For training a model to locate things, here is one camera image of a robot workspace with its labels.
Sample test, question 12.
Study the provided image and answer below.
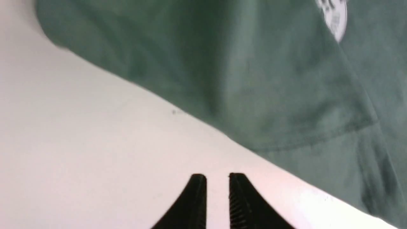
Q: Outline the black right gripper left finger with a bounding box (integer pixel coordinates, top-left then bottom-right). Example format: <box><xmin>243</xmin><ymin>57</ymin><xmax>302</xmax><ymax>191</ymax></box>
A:
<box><xmin>152</xmin><ymin>174</ymin><xmax>207</xmax><ymax>229</ymax></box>

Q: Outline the green long sleeve shirt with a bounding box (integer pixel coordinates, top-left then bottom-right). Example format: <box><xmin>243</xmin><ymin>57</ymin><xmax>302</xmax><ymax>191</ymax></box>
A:
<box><xmin>35</xmin><ymin>0</ymin><xmax>406</xmax><ymax>229</ymax></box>

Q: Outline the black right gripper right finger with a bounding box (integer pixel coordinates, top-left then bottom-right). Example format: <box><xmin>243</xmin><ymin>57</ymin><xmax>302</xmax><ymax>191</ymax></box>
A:
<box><xmin>229</xmin><ymin>173</ymin><xmax>294</xmax><ymax>229</ymax></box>

